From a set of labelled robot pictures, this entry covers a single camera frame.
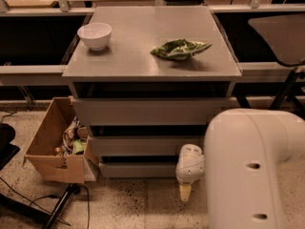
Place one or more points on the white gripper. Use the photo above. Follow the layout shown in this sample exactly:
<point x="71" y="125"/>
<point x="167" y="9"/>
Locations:
<point x="190" y="171"/>

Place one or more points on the grey bottom drawer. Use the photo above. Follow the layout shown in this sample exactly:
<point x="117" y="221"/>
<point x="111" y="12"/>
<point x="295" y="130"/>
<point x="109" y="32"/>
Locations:
<point x="137" y="170"/>

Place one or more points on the grey drawer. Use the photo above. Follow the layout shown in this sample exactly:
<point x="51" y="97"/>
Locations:
<point x="132" y="112"/>
<point x="137" y="170"/>
<point x="141" y="145"/>

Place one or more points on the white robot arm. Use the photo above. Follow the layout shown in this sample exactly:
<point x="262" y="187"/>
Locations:
<point x="238" y="162"/>

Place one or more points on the grey middle drawer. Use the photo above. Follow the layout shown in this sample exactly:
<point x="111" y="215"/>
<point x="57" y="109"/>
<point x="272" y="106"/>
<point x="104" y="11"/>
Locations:
<point x="141" y="145"/>

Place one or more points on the grey drawer cabinet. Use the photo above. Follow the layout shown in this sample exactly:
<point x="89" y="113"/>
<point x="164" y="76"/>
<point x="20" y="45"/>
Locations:
<point x="126" y="69"/>

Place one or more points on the grey top drawer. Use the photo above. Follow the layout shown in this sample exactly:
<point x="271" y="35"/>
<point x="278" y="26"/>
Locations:
<point x="132" y="112"/>

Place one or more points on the open cardboard box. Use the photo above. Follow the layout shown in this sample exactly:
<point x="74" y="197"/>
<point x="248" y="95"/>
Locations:
<point x="46" y="149"/>

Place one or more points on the black stand leg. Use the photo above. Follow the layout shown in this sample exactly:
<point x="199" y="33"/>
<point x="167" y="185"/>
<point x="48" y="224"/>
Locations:
<point x="71" y="189"/>

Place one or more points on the green packet in box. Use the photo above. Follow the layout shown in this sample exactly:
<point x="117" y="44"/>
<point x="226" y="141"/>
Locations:
<point x="78" y="147"/>

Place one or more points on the green leaf-shaped dish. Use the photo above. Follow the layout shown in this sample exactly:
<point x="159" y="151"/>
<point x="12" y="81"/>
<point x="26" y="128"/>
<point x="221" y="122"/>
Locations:
<point x="180" y="49"/>

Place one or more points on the white ceramic bowl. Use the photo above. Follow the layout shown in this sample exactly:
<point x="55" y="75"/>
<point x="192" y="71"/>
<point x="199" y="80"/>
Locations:
<point x="96" y="36"/>

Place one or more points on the black object at left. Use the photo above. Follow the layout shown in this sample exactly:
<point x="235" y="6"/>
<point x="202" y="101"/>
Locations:
<point x="7" y="150"/>

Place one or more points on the black table frame leg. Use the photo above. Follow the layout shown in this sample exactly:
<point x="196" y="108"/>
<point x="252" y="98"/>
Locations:
<point x="287" y="91"/>

